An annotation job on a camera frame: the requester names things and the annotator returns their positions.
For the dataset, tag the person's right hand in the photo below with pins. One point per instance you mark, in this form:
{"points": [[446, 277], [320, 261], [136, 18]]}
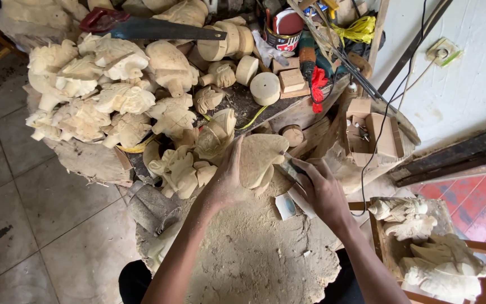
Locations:
{"points": [[325, 196]]}

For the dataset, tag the white work glove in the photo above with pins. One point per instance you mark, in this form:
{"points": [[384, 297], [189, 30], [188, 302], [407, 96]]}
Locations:
{"points": [[268, 50]]}

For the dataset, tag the square wooden block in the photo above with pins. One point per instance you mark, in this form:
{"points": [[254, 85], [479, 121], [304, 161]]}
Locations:
{"points": [[291, 80]]}

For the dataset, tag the heap of carved wooden figures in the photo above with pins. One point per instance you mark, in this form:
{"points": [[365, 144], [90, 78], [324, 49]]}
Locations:
{"points": [[120, 101]]}

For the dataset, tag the person's left hand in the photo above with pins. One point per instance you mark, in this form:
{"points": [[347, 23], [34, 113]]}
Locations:
{"points": [[225, 185]]}

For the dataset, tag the person's left fingers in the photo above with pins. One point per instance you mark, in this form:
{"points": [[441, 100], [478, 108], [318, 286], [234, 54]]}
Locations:
{"points": [[236, 152]]}

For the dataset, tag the red plastic rag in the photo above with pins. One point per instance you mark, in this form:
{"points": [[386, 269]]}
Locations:
{"points": [[318, 86]]}

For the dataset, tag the person's black trousers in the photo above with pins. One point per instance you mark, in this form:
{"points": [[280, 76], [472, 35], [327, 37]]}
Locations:
{"points": [[134, 281]]}

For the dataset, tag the stack of round wooden discs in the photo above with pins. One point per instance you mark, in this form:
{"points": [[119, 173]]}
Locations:
{"points": [[224, 40]]}

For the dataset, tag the flat wooden block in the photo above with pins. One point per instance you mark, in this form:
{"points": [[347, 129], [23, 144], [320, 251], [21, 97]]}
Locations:
{"points": [[286, 64]]}

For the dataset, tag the uncarved rounded wooden figure blank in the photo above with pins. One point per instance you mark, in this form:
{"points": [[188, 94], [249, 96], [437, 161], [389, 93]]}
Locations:
{"points": [[260, 162]]}

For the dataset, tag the grey sanding tool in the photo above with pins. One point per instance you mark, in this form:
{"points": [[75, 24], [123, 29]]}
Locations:
{"points": [[288, 167]]}

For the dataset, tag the green and orange power tool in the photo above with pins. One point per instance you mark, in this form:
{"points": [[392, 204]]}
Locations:
{"points": [[307, 55]]}

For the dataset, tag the brown round wooden knob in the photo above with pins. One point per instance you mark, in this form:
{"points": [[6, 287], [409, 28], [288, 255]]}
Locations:
{"points": [[292, 135]]}

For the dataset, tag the small round wooden disc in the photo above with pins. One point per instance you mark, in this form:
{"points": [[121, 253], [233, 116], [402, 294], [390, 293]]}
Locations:
{"points": [[246, 69]]}

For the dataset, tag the white wall socket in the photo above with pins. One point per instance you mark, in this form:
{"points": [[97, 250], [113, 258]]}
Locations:
{"points": [[442, 52]]}

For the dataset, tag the dark wooden beam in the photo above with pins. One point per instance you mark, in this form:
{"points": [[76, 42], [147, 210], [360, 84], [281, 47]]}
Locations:
{"points": [[454, 156]]}

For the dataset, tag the sawdust covered tree stump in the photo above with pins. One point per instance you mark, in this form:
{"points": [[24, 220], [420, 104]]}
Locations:
{"points": [[251, 249]]}

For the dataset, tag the wooden crate with carved figures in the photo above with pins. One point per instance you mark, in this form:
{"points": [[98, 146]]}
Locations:
{"points": [[437, 257]]}

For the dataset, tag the pale round wooden disc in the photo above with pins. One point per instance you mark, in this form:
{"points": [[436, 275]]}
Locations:
{"points": [[265, 88]]}

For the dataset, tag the open cardboard box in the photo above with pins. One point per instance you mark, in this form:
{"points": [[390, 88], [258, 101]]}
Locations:
{"points": [[378, 133]]}

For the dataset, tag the grey sandpaper roll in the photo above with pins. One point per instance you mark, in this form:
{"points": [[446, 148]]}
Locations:
{"points": [[152, 209]]}

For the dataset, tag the tin can with tools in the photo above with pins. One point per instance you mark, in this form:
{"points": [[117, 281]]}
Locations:
{"points": [[283, 36]]}

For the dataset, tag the large rough carved wood block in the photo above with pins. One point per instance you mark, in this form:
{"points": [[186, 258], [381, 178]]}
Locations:
{"points": [[36, 19]]}

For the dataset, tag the person's right fingers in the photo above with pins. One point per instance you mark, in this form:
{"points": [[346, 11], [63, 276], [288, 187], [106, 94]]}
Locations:
{"points": [[308, 171]]}

